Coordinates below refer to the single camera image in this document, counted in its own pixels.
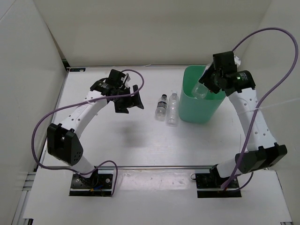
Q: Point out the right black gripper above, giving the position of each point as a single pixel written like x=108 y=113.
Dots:
x=206 y=79

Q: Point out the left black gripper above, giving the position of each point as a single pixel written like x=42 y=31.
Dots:
x=131 y=101

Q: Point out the blue-label clear bottle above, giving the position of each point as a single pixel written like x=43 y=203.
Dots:
x=200 y=91

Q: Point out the small black-cap clear bottle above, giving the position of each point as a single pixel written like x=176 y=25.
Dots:
x=161 y=109

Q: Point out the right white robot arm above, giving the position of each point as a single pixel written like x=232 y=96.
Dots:
x=260 y=149

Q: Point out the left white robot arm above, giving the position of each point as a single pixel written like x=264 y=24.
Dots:
x=63 y=139

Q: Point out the green plastic bin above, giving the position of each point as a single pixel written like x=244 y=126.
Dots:
x=192 y=109

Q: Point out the clear crushed plastic bottle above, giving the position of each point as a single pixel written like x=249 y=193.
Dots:
x=172 y=115

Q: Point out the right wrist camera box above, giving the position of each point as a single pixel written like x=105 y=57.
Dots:
x=224 y=62

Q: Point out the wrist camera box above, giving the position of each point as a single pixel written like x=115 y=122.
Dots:
x=116 y=78
x=224 y=62

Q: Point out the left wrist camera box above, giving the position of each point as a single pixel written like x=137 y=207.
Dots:
x=116 y=78

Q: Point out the aluminium frame rail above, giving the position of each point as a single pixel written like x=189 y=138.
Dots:
x=234 y=84

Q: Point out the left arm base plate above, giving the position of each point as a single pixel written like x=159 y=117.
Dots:
x=99 y=184

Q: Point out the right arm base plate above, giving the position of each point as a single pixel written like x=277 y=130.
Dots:
x=206 y=187

